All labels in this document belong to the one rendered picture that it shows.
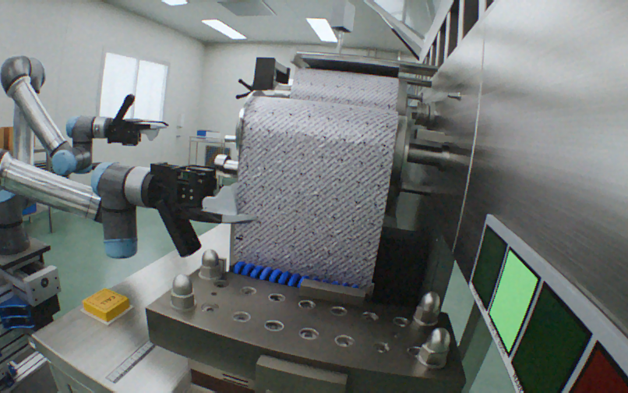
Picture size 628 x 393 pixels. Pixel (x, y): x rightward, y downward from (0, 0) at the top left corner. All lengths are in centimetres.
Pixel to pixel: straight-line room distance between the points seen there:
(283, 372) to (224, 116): 655
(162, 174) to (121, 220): 14
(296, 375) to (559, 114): 33
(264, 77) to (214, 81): 613
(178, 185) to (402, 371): 43
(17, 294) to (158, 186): 79
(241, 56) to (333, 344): 658
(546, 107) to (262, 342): 36
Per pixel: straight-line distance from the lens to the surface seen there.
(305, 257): 54
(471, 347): 80
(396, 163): 50
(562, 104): 22
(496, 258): 27
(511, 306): 23
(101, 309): 66
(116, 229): 69
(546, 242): 21
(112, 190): 67
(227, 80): 686
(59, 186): 81
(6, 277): 129
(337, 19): 114
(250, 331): 41
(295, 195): 51
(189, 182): 58
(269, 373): 38
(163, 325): 45
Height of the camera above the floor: 127
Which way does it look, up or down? 12 degrees down
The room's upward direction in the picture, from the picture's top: 7 degrees clockwise
